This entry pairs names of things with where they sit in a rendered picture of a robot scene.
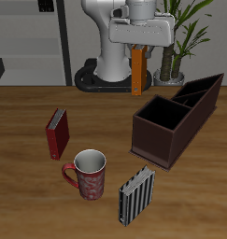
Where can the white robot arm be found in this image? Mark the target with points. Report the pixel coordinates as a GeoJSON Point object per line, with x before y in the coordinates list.
{"type": "Point", "coordinates": [111, 53]}

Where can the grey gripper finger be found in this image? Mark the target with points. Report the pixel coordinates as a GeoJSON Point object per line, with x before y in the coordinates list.
{"type": "Point", "coordinates": [130, 50]}
{"type": "Point", "coordinates": [149, 51]}

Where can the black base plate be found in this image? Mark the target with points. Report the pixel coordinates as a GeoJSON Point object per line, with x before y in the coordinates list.
{"type": "Point", "coordinates": [87, 81]}

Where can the dark brown desk caddy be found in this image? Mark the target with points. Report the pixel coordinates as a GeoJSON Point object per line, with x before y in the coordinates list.
{"type": "Point", "coordinates": [161, 140]}

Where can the green pot plant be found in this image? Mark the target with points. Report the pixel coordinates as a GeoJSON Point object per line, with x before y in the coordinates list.
{"type": "Point", "coordinates": [166, 63]}

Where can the red book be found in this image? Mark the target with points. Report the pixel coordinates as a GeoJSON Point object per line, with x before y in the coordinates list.
{"type": "Point", "coordinates": [59, 137]}

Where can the grey shelf unit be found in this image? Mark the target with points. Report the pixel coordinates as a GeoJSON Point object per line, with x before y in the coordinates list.
{"type": "Point", "coordinates": [27, 46]}

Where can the orange book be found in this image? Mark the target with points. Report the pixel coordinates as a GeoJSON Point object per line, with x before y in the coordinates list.
{"type": "Point", "coordinates": [138, 70]}

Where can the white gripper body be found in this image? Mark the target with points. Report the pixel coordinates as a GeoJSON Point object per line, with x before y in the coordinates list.
{"type": "Point", "coordinates": [139, 32]}

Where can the black box on shelf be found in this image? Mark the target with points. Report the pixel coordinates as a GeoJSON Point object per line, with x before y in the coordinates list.
{"type": "Point", "coordinates": [45, 5]}

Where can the red patterned mug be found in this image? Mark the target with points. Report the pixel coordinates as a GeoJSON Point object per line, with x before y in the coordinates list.
{"type": "Point", "coordinates": [92, 182]}

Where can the black white striped book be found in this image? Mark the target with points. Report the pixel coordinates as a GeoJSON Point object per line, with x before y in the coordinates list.
{"type": "Point", "coordinates": [137, 196]}

